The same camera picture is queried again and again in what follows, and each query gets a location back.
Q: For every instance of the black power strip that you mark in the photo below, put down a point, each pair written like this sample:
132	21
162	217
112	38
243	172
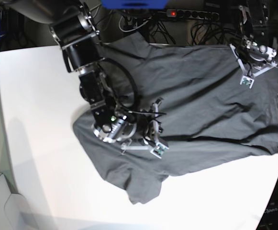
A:
189	14

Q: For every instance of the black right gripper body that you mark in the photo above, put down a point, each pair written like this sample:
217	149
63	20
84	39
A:
146	127

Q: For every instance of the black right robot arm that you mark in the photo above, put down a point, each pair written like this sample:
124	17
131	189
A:
74	30

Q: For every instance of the blue box overhead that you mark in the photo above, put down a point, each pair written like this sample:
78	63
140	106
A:
134	4

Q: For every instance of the dark grey t-shirt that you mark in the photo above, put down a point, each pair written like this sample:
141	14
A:
209	117

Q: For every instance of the grey bin corner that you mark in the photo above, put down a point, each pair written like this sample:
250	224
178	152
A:
14	213

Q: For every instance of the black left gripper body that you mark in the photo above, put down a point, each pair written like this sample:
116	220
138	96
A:
253	58

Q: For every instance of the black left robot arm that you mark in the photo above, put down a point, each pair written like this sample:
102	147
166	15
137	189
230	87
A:
253	24

